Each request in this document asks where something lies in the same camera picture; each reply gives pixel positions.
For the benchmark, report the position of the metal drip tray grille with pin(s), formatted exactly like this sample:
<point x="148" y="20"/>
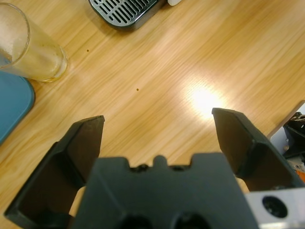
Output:
<point x="119" y="12"/>

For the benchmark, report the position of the teal plastic tray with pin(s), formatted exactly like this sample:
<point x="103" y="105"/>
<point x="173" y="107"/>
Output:
<point x="14" y="102"/>

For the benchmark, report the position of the clear drinking glass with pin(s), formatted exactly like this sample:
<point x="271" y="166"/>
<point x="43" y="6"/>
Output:
<point x="35" y="55"/>

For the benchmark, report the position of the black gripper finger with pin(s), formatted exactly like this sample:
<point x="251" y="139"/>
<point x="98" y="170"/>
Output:
<point x="52" y="171"/>
<point x="252" y="155"/>

